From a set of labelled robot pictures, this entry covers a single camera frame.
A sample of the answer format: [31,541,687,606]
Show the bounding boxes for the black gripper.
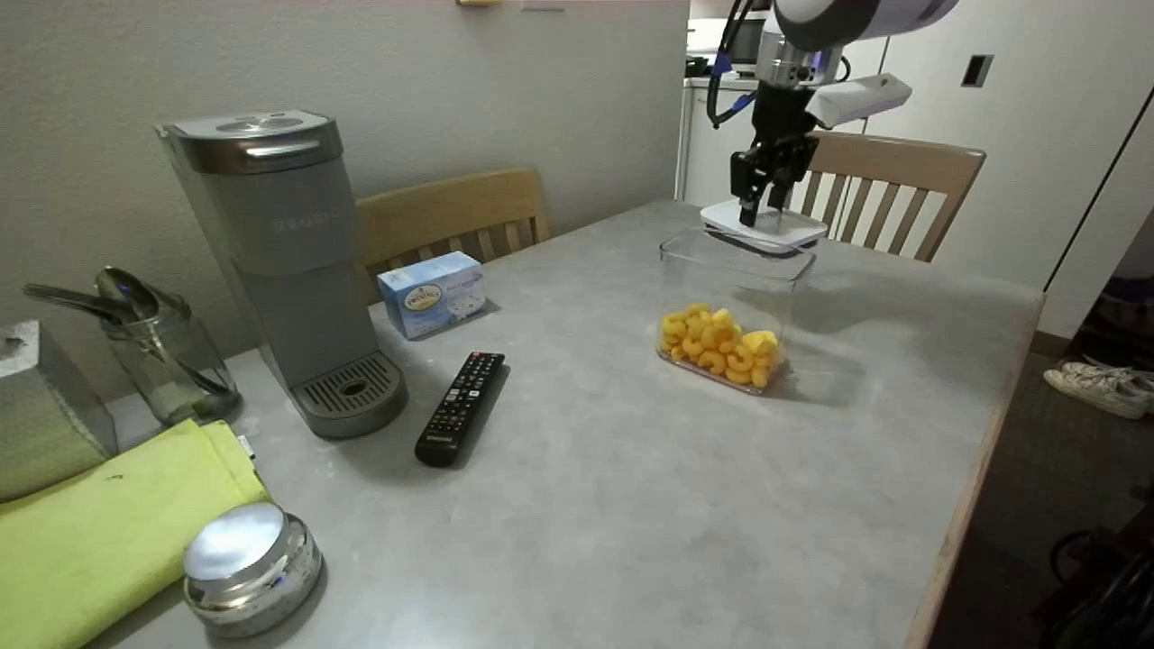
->
[727,78,822,232]

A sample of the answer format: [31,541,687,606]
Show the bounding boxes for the white rectangular container lid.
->
[696,196,830,261]

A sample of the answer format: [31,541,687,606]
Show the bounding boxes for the clear plastic storage container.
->
[655,232,822,392]

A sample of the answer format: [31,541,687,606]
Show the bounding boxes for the clear container with yellow food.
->
[655,303,790,392]

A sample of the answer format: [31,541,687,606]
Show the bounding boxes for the white kitchen cabinet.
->
[679,72,758,227]

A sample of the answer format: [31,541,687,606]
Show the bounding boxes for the slatted light wooden chair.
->
[786,128,988,268]

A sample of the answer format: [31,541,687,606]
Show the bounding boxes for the wooden chair with broad backrest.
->
[353,163,553,279]

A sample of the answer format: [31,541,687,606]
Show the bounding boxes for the light blue cardboard box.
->
[374,248,495,344]

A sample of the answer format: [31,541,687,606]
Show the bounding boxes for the black remote control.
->
[410,350,511,470]

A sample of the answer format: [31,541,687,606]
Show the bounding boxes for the white shoes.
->
[1042,357,1154,426]

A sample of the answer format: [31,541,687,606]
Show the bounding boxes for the grey coffee maker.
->
[156,108,410,444]

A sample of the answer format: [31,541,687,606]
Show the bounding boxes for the dark tangled floor item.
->
[1034,480,1154,649]

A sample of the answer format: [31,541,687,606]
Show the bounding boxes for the clear plastic pitcher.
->
[23,262,244,426]

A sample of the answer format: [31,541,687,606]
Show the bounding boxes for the round silver metal tin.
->
[180,503,328,638]

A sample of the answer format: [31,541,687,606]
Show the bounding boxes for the lime green cloth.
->
[0,415,271,649]

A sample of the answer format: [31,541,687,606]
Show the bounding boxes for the grey metal box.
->
[0,316,124,504]

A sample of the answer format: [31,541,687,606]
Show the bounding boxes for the black and blue robot cable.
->
[704,0,773,130]

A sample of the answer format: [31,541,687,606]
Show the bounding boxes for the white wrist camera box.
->
[799,72,916,132]

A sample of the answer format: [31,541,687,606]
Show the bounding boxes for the black wall plate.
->
[959,52,1000,90]

